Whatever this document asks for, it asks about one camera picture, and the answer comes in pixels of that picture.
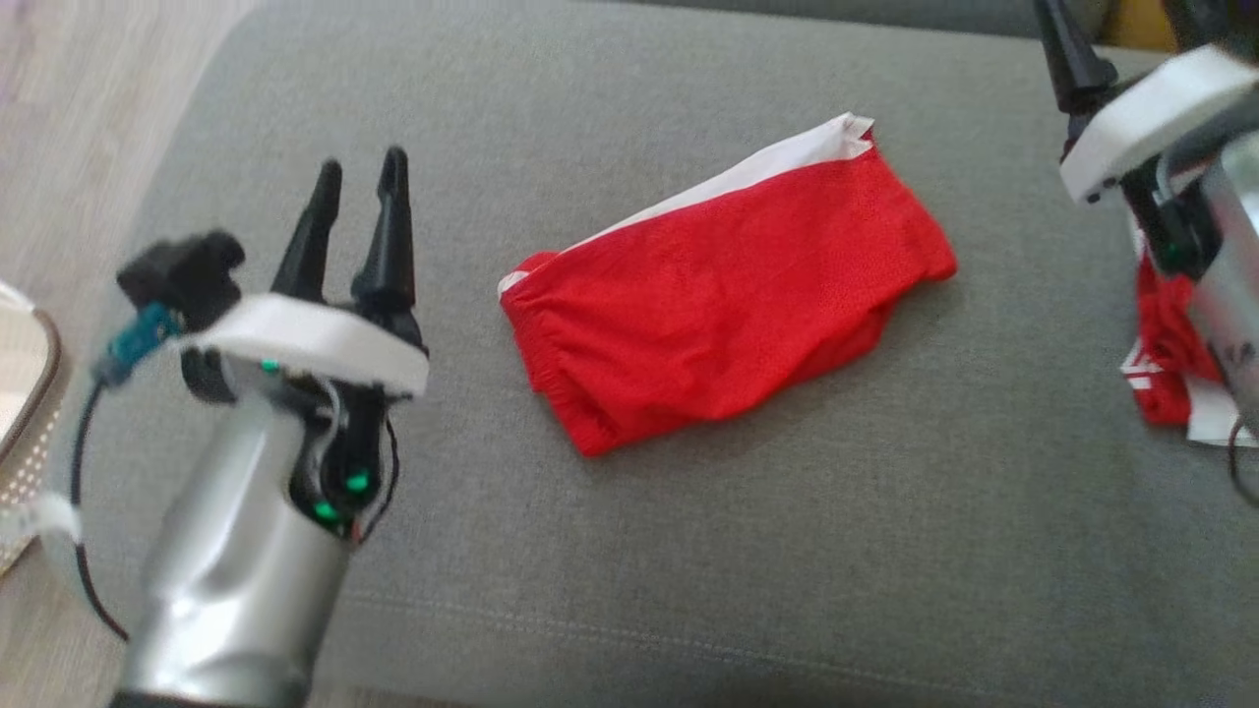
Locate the teal left camera connector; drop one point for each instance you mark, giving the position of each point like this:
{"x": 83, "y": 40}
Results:
{"x": 138, "y": 339}

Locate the beige woven laundry basket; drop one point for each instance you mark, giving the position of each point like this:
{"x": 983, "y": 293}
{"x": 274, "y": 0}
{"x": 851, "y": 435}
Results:
{"x": 20, "y": 413}

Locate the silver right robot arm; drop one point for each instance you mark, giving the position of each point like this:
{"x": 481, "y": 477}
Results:
{"x": 1234, "y": 275}

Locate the red shorts with white stripe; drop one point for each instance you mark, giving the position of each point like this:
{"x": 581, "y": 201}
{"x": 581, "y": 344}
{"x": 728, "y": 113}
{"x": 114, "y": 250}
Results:
{"x": 708, "y": 305}

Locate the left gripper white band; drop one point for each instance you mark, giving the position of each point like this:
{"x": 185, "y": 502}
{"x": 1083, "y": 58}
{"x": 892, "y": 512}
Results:
{"x": 315, "y": 339}

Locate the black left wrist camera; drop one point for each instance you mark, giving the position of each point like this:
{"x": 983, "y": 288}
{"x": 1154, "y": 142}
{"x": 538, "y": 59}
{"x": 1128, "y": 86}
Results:
{"x": 182, "y": 275}

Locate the red jersey with number print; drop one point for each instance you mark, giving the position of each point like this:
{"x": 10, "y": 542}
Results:
{"x": 1166, "y": 344}

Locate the yellow sofa backrest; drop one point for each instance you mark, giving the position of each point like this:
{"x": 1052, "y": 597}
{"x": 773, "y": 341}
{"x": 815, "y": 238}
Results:
{"x": 1141, "y": 25}

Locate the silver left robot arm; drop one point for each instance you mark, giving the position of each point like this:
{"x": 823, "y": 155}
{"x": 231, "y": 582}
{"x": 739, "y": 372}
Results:
{"x": 226, "y": 590}

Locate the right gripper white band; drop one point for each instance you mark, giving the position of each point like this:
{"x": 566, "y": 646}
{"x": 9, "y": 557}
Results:
{"x": 1151, "y": 118}

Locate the large grey sofa seat cushion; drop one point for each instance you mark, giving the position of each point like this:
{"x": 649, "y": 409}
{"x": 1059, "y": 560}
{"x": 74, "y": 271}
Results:
{"x": 689, "y": 551}

